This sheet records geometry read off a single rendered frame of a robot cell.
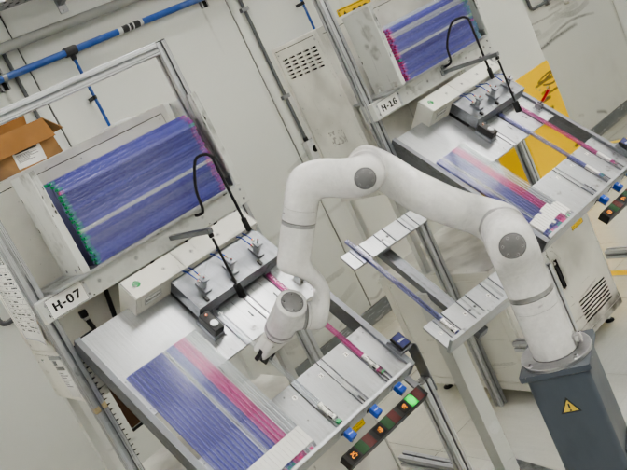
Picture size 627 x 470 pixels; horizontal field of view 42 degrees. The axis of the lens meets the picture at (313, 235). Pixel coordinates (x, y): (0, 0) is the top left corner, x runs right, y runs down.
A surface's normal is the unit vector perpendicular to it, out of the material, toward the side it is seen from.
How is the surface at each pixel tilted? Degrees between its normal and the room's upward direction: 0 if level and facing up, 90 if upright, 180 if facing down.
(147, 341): 46
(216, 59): 90
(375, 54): 90
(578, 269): 90
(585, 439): 90
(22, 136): 75
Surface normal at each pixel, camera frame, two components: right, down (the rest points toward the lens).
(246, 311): 0.14, -0.66
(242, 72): 0.59, -0.08
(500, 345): -0.69, 0.47
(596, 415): -0.35, 0.39
